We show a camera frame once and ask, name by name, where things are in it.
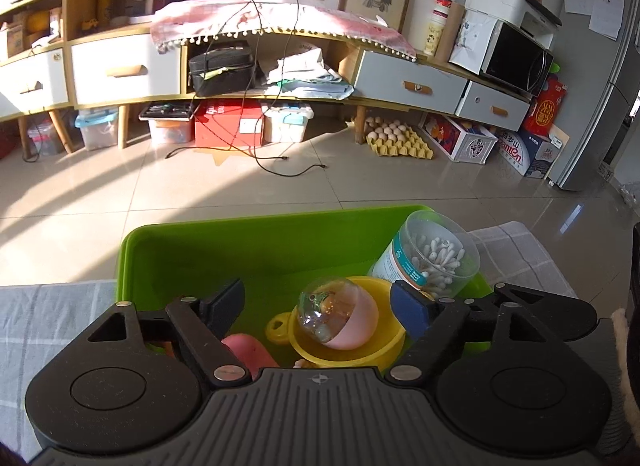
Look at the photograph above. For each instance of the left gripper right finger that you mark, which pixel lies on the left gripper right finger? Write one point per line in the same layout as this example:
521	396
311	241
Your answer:
437	329

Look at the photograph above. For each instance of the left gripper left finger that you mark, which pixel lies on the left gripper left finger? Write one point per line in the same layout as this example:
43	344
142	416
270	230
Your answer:
200	325

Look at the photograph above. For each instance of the yellow toy pot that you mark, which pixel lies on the yellow toy pot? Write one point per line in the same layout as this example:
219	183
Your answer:
380	351

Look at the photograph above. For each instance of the pink rubber chicken toy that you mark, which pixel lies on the pink rubber chicken toy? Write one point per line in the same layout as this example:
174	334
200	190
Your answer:
250	352

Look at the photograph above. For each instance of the clear cotton swab jar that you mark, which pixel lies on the clear cotton swab jar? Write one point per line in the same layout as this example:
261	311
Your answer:
431	253

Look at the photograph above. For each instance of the pink clear capsule ball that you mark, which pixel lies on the pink clear capsule ball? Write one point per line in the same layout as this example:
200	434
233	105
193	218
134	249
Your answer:
338	313

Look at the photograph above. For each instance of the grey checked tablecloth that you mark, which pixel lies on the grey checked tablecloth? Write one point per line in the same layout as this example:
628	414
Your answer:
38	321

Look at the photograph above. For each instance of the yellow egg tray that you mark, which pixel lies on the yellow egg tray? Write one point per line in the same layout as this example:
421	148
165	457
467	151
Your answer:
395	139

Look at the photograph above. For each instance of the red cardboard box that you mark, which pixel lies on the red cardboard box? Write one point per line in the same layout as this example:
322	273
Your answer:
228	124

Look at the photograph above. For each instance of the black bag on shelf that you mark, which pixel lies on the black bag on shelf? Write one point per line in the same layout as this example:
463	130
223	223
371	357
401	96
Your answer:
224	68

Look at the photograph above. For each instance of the black microwave oven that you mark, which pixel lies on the black microwave oven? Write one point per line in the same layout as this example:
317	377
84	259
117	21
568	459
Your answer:
498	52

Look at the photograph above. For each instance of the wooden white tv cabinet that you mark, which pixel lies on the wooden white tv cabinet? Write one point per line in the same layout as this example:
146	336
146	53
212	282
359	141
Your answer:
57	54

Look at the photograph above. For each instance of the pink lace table runner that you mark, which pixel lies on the pink lace table runner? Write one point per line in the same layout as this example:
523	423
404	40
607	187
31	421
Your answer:
189	21

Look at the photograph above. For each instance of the white printer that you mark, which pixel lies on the white printer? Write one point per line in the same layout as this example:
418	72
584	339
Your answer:
529	16

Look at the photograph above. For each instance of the silver refrigerator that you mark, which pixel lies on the silver refrigerator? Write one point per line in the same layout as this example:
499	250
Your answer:
599	58

